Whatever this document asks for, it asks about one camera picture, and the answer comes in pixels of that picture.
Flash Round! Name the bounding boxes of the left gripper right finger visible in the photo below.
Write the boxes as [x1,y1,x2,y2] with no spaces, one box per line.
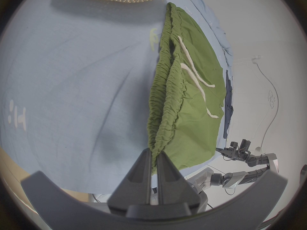
[157,150,200,209]

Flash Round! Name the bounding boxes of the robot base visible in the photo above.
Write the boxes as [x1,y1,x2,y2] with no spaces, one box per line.
[89,167,213,210]

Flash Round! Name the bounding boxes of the dark blue garment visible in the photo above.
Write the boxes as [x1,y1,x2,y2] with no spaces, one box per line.
[223,70,234,139]

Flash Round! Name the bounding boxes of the green shorts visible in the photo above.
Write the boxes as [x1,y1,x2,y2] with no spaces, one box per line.
[147,2,227,171]

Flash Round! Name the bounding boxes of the bed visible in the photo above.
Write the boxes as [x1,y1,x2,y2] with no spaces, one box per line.
[0,0,280,193]

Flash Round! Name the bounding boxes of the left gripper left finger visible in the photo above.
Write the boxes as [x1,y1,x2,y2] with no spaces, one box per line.
[107,148,153,216]

